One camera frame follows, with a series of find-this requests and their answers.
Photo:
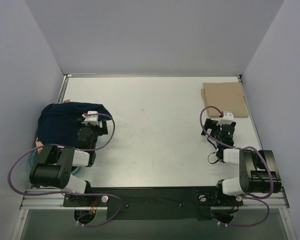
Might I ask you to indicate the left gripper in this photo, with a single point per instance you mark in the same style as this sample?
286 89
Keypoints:
101 127

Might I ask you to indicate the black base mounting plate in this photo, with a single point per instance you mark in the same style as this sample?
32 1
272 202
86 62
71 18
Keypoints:
158 203

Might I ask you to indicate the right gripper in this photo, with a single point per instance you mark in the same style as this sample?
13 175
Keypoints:
210 126

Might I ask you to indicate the navy blue t-shirt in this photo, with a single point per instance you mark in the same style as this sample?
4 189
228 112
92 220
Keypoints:
57 123

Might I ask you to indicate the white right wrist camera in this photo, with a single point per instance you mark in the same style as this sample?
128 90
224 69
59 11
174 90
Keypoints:
226 119

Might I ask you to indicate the folded tan t-shirt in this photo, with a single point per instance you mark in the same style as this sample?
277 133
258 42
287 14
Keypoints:
226 96

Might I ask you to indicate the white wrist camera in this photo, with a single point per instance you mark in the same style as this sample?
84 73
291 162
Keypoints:
90 118
226 119

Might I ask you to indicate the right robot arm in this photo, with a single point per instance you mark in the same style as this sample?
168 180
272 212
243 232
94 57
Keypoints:
257 170

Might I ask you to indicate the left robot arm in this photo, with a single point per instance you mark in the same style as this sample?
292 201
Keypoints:
54 164

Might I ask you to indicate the teal plastic basket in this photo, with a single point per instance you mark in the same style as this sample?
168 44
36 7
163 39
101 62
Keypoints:
33 159

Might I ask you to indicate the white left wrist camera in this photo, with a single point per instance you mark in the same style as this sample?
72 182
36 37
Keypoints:
90 118

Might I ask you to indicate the pink graphic t-shirt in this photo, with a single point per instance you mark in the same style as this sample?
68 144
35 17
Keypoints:
37 141

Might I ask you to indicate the aluminium front rail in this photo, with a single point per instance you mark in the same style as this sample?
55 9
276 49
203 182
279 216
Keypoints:
55 201

